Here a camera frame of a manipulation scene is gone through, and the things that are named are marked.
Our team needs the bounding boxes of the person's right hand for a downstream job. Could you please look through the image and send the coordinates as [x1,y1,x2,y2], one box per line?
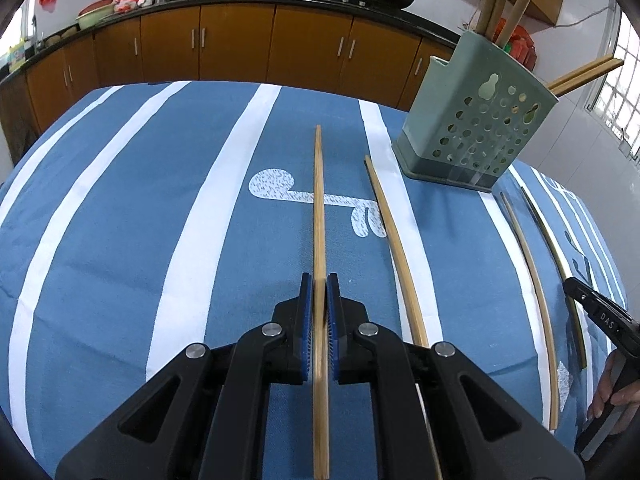
[587,350,640,436]

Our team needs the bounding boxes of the blue white striped tablecloth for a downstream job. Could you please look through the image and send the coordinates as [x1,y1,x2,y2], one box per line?
[1,81,627,472]

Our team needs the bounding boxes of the right window with bars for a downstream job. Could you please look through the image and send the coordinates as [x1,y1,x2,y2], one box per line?
[590,9,639,165]

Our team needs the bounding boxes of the green perforated utensil holder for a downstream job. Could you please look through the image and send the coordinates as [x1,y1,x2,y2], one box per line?
[393,32,559,192]

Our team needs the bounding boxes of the red thermos pair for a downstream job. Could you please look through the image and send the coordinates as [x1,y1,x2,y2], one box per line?
[506,25,537,72]

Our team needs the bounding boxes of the lower wooden cabinets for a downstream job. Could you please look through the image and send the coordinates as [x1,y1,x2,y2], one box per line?
[1,0,458,162]

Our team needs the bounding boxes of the yellow detergent bottle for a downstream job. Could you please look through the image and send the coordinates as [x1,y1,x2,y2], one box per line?
[8,40,26,73]

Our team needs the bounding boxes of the green basin with red lid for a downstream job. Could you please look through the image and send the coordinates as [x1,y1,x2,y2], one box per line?
[76,0,115,30]

